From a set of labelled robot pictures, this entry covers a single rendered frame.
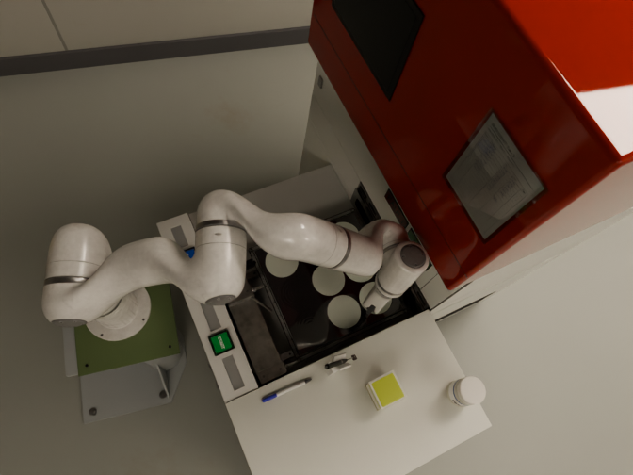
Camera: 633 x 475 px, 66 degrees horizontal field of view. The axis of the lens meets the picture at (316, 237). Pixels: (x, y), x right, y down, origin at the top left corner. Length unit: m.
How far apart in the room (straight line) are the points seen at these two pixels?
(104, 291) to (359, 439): 0.73
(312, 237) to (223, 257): 0.17
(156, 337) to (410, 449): 0.77
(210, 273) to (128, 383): 1.49
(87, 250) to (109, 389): 1.27
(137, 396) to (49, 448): 0.39
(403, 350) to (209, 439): 1.16
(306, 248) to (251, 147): 1.88
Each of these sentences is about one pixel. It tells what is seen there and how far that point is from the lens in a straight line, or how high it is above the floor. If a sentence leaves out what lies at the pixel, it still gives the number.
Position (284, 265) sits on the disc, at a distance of 1.49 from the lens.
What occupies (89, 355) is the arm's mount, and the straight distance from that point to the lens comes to 1.57.
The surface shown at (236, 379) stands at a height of 0.96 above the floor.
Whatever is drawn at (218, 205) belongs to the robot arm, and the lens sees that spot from 0.95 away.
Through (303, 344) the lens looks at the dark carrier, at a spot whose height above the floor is 0.90.
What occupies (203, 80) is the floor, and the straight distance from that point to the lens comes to 3.00.
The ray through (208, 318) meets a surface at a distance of 1.39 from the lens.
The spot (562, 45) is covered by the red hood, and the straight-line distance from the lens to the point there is 0.81.
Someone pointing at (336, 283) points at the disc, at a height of 0.90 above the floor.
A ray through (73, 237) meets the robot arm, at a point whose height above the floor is 1.26.
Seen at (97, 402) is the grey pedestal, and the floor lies 0.01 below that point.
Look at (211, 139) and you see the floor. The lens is 2.77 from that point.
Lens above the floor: 2.31
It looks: 67 degrees down
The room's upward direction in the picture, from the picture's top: 18 degrees clockwise
